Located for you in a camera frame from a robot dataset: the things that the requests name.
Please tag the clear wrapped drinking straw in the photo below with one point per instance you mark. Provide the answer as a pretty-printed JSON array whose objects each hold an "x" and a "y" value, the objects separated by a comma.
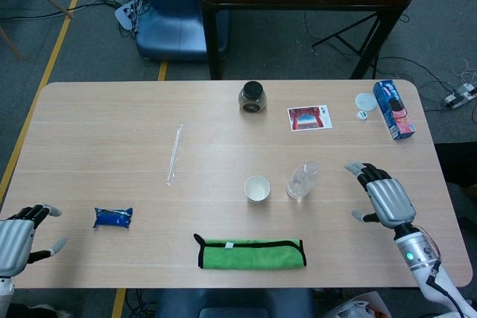
[{"x": 175, "y": 154}]

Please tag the blue machine base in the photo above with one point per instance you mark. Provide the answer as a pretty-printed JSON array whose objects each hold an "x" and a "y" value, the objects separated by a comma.
[{"x": 171, "y": 31}]

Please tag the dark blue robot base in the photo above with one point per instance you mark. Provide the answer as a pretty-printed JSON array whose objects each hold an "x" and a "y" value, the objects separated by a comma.
[{"x": 231, "y": 305}]

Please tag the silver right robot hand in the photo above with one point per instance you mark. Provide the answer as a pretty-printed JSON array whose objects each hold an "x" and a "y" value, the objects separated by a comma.
[{"x": 389, "y": 202}]

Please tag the green microfibre cloth black trim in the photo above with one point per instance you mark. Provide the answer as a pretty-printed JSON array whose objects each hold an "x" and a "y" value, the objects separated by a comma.
[{"x": 253, "y": 256}]

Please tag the red picture postcard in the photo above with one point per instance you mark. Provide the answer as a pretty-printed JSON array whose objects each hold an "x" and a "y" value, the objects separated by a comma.
[{"x": 309, "y": 118}]

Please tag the blue snack packet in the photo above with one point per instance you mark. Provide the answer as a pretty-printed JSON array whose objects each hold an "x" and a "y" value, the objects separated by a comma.
[{"x": 112, "y": 218}]

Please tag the white floor power strip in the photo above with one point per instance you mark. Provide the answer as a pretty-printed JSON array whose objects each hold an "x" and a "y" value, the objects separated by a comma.
[{"x": 126, "y": 14}]

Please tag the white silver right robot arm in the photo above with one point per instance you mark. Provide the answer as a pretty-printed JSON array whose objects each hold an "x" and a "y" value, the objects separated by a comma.
[{"x": 417, "y": 254}]

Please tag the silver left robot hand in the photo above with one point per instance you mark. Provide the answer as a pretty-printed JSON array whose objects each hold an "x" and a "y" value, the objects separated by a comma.
[{"x": 13, "y": 243}]

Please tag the grey floor power strip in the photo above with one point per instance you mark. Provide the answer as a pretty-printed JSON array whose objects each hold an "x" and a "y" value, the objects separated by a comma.
[{"x": 460, "y": 94}]

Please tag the white plastic bag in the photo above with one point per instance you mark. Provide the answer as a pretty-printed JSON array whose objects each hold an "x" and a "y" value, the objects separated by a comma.
[{"x": 350, "y": 307}]

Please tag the blue cookie box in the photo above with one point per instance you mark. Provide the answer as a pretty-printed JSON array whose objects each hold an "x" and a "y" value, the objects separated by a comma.
[{"x": 395, "y": 111}]

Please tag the floral print paper cup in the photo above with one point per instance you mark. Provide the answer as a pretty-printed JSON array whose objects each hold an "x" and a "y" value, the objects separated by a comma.
[{"x": 257, "y": 189}]

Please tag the transparent plastic bottle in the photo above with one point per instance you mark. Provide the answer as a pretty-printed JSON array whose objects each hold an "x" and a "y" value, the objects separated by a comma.
[{"x": 300, "y": 184}]

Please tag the white round flat lid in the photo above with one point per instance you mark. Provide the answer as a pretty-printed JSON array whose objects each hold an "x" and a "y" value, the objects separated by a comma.
[{"x": 366, "y": 102}]

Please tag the small green white cap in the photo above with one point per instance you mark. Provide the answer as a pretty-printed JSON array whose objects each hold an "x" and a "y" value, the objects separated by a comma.
[{"x": 362, "y": 115}]

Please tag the glass jar with black lid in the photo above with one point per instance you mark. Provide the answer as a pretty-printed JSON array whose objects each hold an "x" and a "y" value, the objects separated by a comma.
[{"x": 252, "y": 100}]

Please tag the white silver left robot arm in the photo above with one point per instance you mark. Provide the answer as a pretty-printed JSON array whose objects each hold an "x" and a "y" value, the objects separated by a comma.
[{"x": 4, "y": 292}]

